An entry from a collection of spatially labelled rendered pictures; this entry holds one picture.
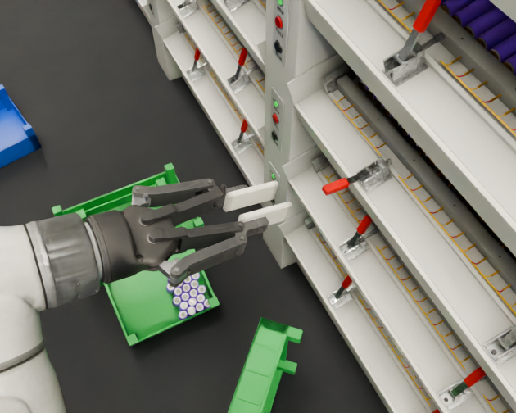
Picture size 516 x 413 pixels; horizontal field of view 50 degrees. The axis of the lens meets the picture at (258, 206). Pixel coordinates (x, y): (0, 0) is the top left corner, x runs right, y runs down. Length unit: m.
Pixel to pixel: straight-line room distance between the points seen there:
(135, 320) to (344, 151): 0.65
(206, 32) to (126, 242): 0.78
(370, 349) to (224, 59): 0.66
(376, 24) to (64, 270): 0.43
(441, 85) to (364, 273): 0.40
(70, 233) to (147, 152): 0.97
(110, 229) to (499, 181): 0.38
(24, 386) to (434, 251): 0.49
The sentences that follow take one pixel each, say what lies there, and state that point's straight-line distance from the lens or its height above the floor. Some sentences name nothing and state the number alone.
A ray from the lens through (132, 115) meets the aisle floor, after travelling 1.63.
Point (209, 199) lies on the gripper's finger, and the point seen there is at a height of 0.62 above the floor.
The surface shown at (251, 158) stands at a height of 0.16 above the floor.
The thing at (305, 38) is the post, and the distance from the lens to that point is 0.80.
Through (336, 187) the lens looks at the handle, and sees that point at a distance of 0.74.
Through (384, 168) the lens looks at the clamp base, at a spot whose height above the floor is 0.57.
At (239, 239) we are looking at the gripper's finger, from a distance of 0.63.
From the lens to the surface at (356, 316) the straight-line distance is 1.10.
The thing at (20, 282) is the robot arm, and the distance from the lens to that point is 0.57.
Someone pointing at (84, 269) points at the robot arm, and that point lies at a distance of 0.58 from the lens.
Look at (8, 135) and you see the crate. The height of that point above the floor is 0.00.
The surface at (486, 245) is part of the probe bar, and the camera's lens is 0.72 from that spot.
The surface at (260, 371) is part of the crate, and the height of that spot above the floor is 0.20.
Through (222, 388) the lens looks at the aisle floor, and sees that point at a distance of 1.21.
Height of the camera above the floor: 1.16
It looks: 56 degrees down
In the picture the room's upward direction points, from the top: straight up
